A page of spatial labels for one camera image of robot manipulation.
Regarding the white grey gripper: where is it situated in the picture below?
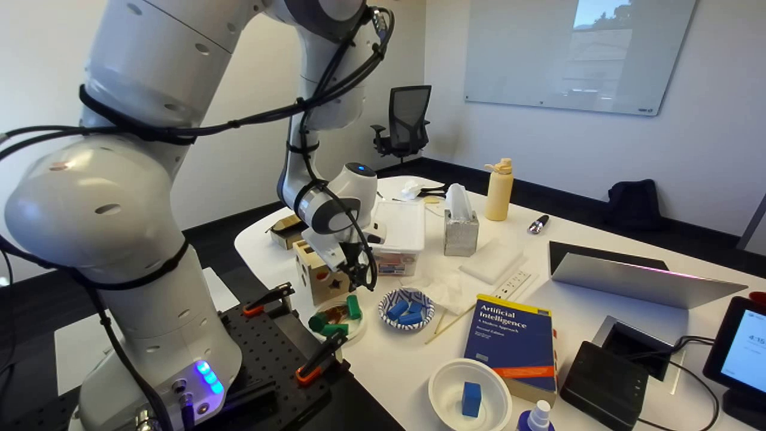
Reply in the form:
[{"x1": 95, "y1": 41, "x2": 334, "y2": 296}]
[{"x1": 303, "y1": 209, "x2": 381, "y2": 294}]

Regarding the wooden lid with shape holes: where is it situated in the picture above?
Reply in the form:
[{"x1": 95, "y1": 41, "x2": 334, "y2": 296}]
[{"x1": 292, "y1": 235, "x2": 343, "y2": 262}]

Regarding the wooden shape sorter toy box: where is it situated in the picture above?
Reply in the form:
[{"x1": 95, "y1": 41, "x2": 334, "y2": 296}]
[{"x1": 289, "y1": 235, "x2": 353, "y2": 308}]

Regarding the open wooden tray box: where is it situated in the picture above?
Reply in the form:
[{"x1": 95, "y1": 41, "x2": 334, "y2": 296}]
[{"x1": 266, "y1": 210, "x2": 309, "y2": 239}]

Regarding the grey tissue box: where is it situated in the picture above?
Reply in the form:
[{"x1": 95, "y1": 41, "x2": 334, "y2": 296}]
[{"x1": 441, "y1": 179, "x2": 480, "y2": 258}]

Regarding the black box device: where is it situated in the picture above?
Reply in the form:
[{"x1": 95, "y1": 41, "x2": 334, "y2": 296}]
[{"x1": 558, "y1": 340, "x2": 651, "y2": 431}]

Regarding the small white bowl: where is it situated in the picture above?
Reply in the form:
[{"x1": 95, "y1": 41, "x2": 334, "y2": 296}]
[{"x1": 307, "y1": 294, "x2": 365, "y2": 343}]

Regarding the clear plastic container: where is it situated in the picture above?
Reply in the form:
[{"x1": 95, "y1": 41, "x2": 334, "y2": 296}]
[{"x1": 371, "y1": 200, "x2": 428, "y2": 280}]

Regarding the thin wooden stick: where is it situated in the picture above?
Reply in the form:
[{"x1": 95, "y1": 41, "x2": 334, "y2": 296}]
[{"x1": 424, "y1": 304, "x2": 477, "y2": 348}]

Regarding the black perforated mounting board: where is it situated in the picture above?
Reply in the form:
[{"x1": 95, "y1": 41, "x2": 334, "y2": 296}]
[{"x1": 217, "y1": 286, "x2": 401, "y2": 431}]

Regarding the white flat pad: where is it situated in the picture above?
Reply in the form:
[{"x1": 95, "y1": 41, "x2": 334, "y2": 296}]
[{"x1": 459, "y1": 237, "x2": 528, "y2": 286}]

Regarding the white floor sheet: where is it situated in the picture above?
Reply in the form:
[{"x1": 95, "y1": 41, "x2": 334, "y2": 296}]
[{"x1": 199, "y1": 267, "x2": 242, "y2": 316}]

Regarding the large white bowl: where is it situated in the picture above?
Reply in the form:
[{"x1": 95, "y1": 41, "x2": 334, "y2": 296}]
[{"x1": 426, "y1": 358, "x2": 514, "y2": 431}]

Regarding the white power strip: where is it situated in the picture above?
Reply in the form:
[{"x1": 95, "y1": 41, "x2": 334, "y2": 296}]
[{"x1": 492, "y1": 267, "x2": 535, "y2": 302}]

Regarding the blue artificial intelligence textbook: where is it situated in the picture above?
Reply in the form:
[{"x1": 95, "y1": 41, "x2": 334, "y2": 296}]
[{"x1": 461, "y1": 293, "x2": 560, "y2": 403}]

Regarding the yellow drink bottle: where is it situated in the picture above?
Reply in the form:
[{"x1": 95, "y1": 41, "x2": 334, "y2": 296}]
[{"x1": 485, "y1": 156, "x2": 516, "y2": 226}]

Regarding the black office chair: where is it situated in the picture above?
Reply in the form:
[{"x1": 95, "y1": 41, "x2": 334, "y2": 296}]
[{"x1": 368, "y1": 81, "x2": 432, "y2": 165}]

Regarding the black marker pen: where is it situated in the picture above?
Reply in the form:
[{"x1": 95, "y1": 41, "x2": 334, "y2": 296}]
[{"x1": 523, "y1": 210, "x2": 552, "y2": 237}]

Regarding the blue bottle with white cap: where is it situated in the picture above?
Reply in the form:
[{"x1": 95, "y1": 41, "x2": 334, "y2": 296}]
[{"x1": 514, "y1": 398, "x2": 558, "y2": 431}]

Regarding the silver laptop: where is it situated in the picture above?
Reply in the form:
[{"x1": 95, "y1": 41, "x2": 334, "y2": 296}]
[{"x1": 521, "y1": 239, "x2": 749, "y2": 348}]

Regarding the black bag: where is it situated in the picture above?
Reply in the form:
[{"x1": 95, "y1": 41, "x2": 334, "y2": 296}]
[{"x1": 606, "y1": 178, "x2": 662, "y2": 235}]

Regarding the dark grey flat device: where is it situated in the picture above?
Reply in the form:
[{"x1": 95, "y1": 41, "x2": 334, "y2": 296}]
[{"x1": 594, "y1": 313, "x2": 692, "y2": 380}]

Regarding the black tablet with lit screen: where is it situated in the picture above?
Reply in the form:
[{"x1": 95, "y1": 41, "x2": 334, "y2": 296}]
[{"x1": 700, "y1": 294, "x2": 766, "y2": 429}]

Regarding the black clamp with orange handle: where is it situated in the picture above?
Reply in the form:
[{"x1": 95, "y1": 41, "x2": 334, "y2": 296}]
[
  {"x1": 238, "y1": 280, "x2": 297, "y2": 320},
  {"x1": 295, "y1": 330, "x2": 350, "y2": 391}
]

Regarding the wall whiteboard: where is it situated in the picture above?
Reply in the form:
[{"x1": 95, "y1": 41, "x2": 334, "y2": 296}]
[{"x1": 461, "y1": 0, "x2": 700, "y2": 119}]

